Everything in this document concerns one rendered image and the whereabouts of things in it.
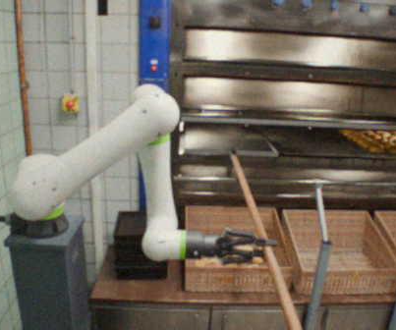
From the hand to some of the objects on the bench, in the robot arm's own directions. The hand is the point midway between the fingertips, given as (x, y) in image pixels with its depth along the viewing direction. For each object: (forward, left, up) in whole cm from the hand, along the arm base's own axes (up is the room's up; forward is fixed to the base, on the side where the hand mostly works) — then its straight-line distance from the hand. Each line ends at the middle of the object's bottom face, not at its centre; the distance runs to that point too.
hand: (265, 247), depth 118 cm
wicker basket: (+60, +76, -60) cm, 114 cm away
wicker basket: (+1, +77, -60) cm, 97 cm away
